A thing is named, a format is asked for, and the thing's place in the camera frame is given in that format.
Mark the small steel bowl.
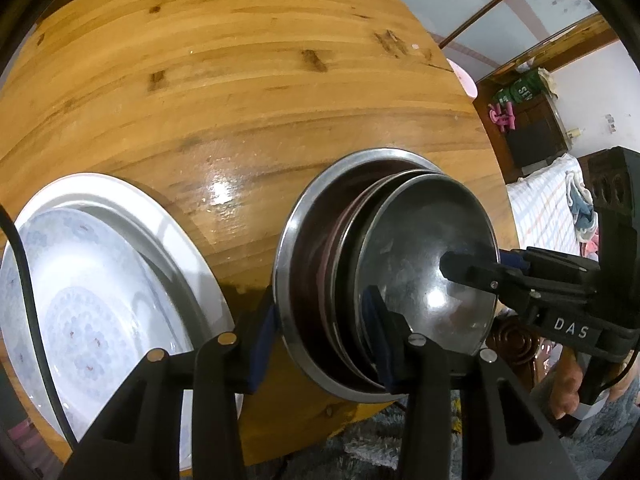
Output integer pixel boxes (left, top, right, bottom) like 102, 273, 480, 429
354, 172, 498, 361

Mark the crumpled blue white cloth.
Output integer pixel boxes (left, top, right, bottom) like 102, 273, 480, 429
565, 170, 598, 256

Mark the pink plastic stool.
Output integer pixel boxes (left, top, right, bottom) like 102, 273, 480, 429
445, 57, 479, 98

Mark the black cable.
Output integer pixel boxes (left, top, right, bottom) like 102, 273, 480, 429
0, 205, 81, 448

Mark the person's right hand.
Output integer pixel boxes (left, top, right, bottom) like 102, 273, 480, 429
547, 345, 583, 418

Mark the carved wooden chair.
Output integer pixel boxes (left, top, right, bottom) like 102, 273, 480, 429
485, 312, 553, 401

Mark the pink toy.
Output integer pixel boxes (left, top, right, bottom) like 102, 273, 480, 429
487, 102, 518, 133

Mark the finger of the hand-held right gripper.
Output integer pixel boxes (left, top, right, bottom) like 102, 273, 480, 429
497, 247, 601, 286
440, 251, 528, 307

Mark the dark wooden cabinet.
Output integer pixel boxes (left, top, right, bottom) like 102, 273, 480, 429
492, 95, 573, 183

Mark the checkered blanket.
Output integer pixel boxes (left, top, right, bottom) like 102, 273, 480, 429
505, 155, 601, 261

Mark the green bag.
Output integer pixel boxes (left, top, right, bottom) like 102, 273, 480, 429
492, 69, 548, 106

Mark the grey shaggy rug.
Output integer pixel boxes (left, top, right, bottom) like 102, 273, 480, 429
240, 390, 640, 480

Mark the white plate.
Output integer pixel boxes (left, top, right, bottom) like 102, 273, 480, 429
0, 172, 246, 480

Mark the large steel bowl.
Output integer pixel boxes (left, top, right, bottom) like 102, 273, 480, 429
272, 147, 501, 403

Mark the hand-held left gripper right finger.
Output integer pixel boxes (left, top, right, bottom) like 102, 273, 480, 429
361, 285, 581, 480

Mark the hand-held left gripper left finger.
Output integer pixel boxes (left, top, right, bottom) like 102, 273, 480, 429
60, 300, 278, 480

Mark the floral pale blue plate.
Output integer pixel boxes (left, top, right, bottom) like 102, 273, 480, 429
0, 208, 196, 441

